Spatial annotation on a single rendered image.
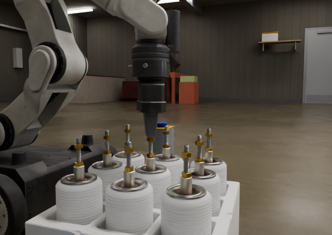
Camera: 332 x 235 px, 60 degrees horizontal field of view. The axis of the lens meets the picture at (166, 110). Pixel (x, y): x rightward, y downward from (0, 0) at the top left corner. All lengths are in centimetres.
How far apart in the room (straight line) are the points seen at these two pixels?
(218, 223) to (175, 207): 12
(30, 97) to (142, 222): 66
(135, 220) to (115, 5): 43
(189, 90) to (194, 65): 192
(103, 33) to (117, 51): 91
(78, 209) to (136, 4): 43
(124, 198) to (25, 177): 46
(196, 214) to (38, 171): 59
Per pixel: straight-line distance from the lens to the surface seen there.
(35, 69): 105
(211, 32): 980
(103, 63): 1129
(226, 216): 65
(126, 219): 58
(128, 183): 59
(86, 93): 859
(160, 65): 64
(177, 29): 68
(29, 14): 115
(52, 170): 102
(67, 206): 63
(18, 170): 96
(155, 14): 64
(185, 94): 807
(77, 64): 107
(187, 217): 53
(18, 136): 120
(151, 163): 69
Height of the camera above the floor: 45
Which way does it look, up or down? 5 degrees down
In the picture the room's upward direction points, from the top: straight up
